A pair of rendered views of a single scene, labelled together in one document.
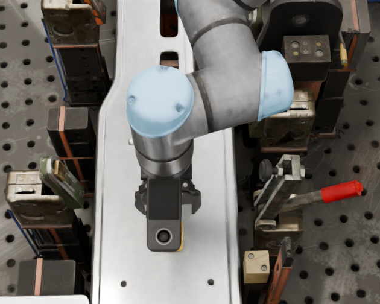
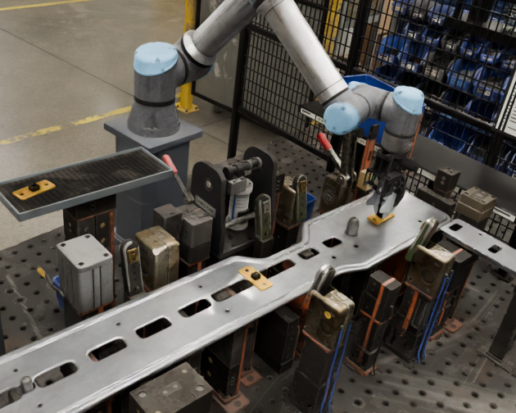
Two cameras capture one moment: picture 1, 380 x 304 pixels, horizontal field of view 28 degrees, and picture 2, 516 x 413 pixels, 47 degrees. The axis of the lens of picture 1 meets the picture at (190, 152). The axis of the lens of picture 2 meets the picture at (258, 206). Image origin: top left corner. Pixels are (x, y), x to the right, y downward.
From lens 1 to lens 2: 1.82 m
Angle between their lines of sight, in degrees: 78
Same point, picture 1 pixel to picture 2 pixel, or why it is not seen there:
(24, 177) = (439, 254)
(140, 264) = (406, 220)
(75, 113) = (379, 278)
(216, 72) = (377, 92)
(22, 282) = (464, 256)
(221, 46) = (367, 93)
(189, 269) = not seen: hidden behind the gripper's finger
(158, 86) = (409, 90)
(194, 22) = (364, 104)
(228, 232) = (359, 201)
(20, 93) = not seen: outside the picture
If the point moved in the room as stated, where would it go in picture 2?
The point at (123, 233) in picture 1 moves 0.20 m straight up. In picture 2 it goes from (404, 229) to (423, 164)
